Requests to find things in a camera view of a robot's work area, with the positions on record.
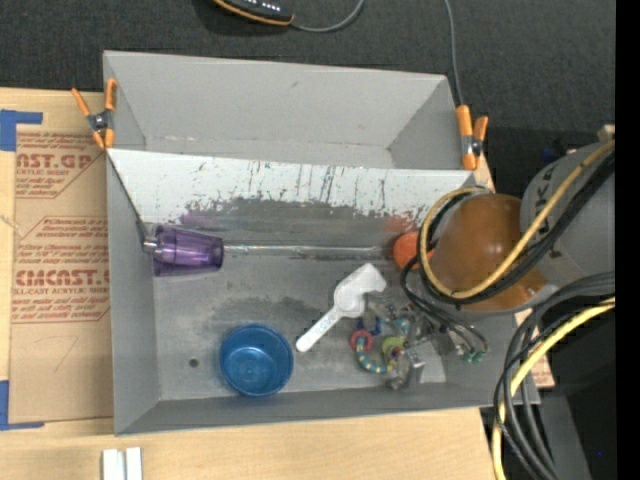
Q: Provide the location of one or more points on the purple clear plastic cup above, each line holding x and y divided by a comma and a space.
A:
186, 251

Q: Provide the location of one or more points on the blue plastic cup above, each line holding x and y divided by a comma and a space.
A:
256, 360

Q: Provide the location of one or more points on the brown cardboard board red print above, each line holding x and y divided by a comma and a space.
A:
60, 348

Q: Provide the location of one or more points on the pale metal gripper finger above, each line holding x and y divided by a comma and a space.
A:
406, 374
384, 312

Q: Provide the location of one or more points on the orange ball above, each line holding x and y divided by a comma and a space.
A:
406, 251

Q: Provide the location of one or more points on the grey metal bin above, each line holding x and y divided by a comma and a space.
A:
280, 118

